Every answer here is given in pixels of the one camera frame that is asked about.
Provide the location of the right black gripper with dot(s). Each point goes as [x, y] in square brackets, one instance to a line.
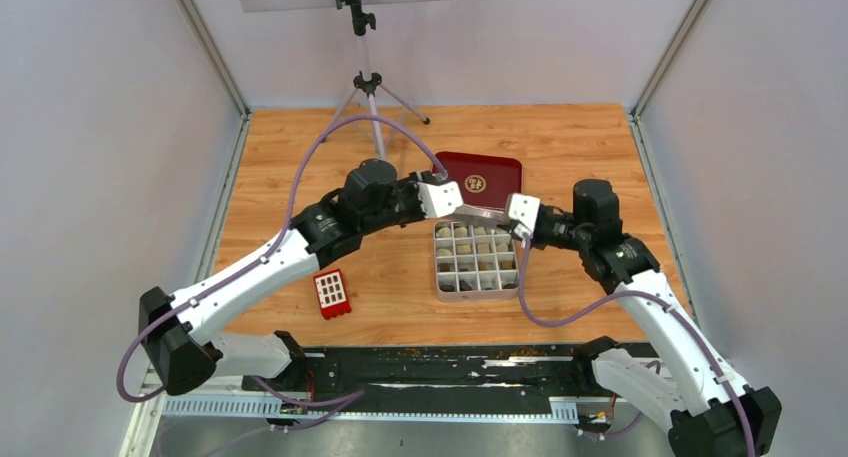
[533, 240]

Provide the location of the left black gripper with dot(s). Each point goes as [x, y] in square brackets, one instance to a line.
[410, 182]

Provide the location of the silver compartment tin box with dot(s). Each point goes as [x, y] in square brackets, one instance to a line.
[473, 263]

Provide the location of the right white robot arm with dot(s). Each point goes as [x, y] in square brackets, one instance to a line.
[705, 407]

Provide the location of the red lacquer tray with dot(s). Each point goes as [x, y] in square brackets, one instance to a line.
[484, 180]

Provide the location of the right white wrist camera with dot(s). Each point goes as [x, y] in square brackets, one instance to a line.
[522, 211]

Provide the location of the grey tripod stand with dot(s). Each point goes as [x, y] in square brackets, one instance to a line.
[367, 81]

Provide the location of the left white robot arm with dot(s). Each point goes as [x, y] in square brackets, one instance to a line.
[182, 332]

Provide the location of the red small box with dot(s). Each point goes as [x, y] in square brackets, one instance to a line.
[332, 296]

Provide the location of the silver tin lid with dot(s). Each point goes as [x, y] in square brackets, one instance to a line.
[503, 219]

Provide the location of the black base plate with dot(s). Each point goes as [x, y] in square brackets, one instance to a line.
[445, 380]

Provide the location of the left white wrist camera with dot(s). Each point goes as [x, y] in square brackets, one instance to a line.
[438, 201]

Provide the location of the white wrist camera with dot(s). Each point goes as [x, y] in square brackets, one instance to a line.
[438, 201]
[522, 211]

